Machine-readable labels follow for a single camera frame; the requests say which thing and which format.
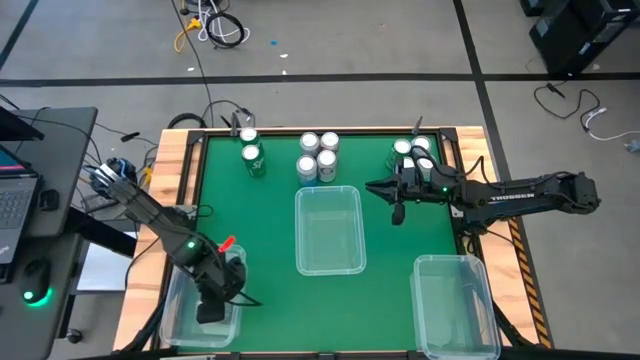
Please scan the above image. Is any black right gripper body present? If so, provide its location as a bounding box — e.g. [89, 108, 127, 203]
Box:
[396, 164, 467, 207]

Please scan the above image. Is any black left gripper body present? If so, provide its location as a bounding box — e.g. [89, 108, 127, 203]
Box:
[191, 248, 248, 304]

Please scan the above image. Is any clear plastic bin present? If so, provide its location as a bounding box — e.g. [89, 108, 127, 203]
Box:
[410, 253, 503, 360]
[159, 243, 248, 350]
[294, 185, 368, 277]

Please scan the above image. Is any wooden table border board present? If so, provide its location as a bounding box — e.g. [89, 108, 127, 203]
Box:
[452, 125, 555, 350]
[113, 128, 207, 352]

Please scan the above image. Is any white board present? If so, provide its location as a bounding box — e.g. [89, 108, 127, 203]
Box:
[76, 230, 139, 293]

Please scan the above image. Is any black desk leg bar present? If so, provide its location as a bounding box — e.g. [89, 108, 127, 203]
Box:
[64, 206, 139, 259]

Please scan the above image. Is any yellow black hazard tape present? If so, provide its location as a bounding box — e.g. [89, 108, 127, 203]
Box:
[506, 215, 554, 350]

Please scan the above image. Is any black power brick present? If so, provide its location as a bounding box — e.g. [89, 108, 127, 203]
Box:
[81, 192, 122, 215]

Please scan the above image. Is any black computer mouse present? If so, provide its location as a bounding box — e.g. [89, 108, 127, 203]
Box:
[18, 258, 53, 307]

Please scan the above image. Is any small black box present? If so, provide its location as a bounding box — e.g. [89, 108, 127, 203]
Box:
[38, 188, 61, 213]

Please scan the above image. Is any grey desk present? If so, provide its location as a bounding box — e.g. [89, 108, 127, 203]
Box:
[0, 105, 100, 360]

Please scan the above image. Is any large black equipment case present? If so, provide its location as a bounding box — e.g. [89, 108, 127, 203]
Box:
[528, 0, 640, 77]

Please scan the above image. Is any black laptop computer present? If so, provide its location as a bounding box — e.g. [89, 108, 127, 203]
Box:
[0, 143, 42, 266]

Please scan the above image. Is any black monitor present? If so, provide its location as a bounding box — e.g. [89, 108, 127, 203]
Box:
[0, 106, 46, 143]

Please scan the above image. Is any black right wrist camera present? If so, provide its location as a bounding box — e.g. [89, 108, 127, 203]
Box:
[399, 167, 420, 194]

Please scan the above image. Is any black floor cable with plug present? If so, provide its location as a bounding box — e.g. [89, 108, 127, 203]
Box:
[532, 81, 602, 132]

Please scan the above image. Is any white floor cable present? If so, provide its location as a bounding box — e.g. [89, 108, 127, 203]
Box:
[196, 0, 242, 44]
[581, 106, 640, 144]

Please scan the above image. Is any long black floor cable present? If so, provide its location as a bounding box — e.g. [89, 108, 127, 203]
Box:
[169, 0, 216, 129]

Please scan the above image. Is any black coiled cable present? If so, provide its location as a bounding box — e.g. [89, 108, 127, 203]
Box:
[205, 11, 247, 50]

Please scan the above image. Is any yellow cable with plug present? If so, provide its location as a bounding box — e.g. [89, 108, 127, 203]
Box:
[173, 16, 203, 54]

